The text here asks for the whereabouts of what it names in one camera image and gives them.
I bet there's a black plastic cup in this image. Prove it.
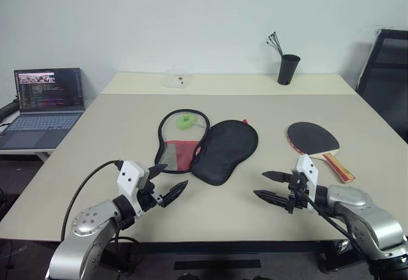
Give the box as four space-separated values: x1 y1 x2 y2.
277 54 302 86

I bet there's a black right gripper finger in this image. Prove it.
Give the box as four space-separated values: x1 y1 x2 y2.
261 170 293 184
252 189 289 210

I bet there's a black and red paddle case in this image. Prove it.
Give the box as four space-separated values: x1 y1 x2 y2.
154 108 259 186

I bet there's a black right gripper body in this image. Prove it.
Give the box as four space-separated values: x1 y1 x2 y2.
286 170 312 215

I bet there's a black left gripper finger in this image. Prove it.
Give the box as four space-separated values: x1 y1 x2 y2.
147 163 169 179
161 180 189 209

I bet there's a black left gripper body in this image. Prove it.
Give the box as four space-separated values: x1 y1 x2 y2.
137 177 165 212

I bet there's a black tube-shaped object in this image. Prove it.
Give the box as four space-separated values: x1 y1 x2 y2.
0 99 18 125

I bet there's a black cable tie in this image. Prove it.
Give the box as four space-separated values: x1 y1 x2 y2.
266 36 284 57
273 31 284 57
265 40 284 57
269 33 284 57

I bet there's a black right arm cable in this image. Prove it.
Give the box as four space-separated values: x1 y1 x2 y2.
295 187 374 262

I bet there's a green zipper pull ring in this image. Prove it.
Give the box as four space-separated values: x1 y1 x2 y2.
177 114 199 131

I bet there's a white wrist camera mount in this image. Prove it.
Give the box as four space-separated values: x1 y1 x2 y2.
295 154 319 212
116 161 150 217

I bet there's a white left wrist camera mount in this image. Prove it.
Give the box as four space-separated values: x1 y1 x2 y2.
116 161 150 217

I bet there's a grey open laptop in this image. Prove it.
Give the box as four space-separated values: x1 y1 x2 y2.
0 67 86 151

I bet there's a black table frame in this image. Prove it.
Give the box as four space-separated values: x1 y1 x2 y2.
105 240 354 274

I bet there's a white side table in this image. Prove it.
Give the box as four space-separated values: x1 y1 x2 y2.
0 147 55 163

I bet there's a black mesh office chair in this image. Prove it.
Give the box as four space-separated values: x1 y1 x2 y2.
354 28 408 144

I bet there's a clear plastic container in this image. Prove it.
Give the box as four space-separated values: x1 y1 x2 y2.
163 67 192 90

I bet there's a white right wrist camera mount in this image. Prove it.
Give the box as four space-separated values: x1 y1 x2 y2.
295 154 319 212

